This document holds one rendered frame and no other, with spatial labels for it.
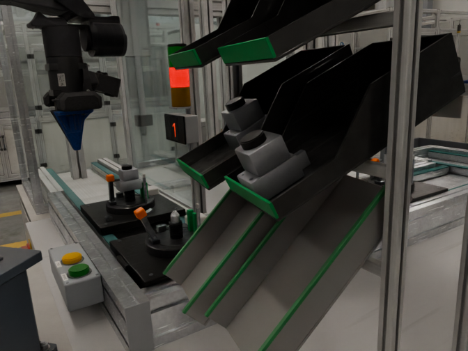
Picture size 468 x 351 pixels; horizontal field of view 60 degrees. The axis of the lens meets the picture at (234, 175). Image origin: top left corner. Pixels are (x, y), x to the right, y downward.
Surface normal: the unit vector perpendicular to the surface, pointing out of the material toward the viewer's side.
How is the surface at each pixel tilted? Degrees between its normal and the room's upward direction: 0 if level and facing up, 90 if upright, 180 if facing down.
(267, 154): 90
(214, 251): 45
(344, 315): 0
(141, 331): 90
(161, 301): 90
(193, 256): 90
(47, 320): 0
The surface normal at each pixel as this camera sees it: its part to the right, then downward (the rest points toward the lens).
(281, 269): -0.69, -0.59
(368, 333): -0.04, -0.97
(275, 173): 0.37, 0.21
